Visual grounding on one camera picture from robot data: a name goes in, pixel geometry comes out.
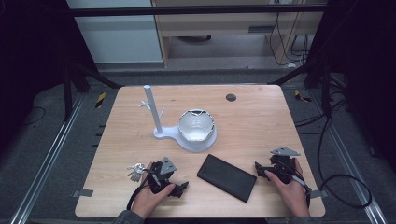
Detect left hand-held gripper black cable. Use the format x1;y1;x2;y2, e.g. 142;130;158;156
125;169;157;211

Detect aluminium floor rail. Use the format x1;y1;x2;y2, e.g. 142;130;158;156
311;89;388;224
8;92;86;224

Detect person's left hand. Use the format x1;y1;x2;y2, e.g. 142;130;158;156
132;161;177;219

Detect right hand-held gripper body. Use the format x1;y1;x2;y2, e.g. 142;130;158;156
269;147;302;185

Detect person's right hand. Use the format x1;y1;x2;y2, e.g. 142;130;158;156
264;158;311;217

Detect yellow black striped tape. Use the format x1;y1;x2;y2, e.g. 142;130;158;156
293;89;312;104
94;91;107;109

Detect black metal stand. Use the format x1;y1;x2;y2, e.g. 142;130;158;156
268;57;332;118
61;60;123;123

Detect grey tape piece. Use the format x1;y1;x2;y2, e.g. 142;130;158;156
71;189;94;199
309;189;329;200

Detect hand-held gripper black cable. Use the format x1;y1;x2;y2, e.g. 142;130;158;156
125;169;157;211
288;118;374;210

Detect silver bunch of keys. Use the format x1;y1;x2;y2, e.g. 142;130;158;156
126;162;147;183

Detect white bowl with silver rim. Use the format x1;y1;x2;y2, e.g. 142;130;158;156
177;108;216;143

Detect white cabinet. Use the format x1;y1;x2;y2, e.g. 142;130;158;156
66;0;163;65

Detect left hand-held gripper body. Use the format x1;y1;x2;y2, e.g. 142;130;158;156
146;157;177;194

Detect right hand-held gripper black cable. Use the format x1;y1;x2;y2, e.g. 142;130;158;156
288;118;374;210

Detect black horizontal metal bar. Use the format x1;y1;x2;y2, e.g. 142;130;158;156
66;4;329;18

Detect dark curtain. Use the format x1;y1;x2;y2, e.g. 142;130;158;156
306;0;396;174
0;0;99;153

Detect black floor cables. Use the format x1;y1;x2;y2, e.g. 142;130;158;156
293;78;354;138

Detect light wooden desk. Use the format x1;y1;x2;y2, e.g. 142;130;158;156
151;0;329;68

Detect thin black floor cable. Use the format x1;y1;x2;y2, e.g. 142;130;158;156
21;105;47;127

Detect black hanging cables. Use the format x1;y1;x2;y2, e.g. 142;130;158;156
268;11;310;68

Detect long black wallet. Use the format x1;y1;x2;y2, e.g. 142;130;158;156
196;153;258;203

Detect white key stand with hooks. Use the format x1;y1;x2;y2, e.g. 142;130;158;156
138;84;219;153

